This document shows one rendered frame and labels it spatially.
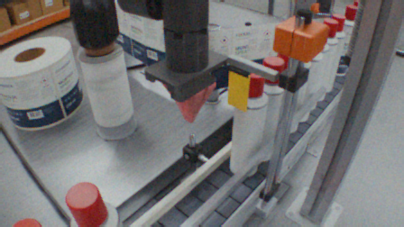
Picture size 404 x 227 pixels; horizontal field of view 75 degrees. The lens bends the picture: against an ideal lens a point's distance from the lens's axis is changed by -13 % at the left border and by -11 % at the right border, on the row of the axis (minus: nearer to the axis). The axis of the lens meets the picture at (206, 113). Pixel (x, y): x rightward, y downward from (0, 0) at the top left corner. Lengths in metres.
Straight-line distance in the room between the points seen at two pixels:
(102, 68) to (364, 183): 0.57
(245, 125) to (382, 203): 0.34
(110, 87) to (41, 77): 0.17
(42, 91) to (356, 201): 0.69
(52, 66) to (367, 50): 0.58
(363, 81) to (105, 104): 0.44
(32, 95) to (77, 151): 0.16
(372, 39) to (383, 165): 0.42
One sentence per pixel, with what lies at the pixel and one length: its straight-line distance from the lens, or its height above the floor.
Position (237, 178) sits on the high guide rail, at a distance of 0.44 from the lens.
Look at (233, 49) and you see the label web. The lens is 0.66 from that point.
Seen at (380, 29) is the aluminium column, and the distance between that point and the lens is 0.37.
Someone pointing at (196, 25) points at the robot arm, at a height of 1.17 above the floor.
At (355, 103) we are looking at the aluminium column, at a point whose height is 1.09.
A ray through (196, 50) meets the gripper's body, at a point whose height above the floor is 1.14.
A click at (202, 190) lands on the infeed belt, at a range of 0.53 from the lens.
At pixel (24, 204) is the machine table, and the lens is 0.67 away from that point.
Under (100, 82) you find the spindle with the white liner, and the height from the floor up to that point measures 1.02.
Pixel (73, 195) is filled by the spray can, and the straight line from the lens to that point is 0.29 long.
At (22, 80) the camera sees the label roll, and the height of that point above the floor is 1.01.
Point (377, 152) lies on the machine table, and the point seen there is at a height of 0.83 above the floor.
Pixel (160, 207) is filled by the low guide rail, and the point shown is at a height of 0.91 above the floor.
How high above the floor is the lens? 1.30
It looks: 38 degrees down
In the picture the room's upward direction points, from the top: straight up
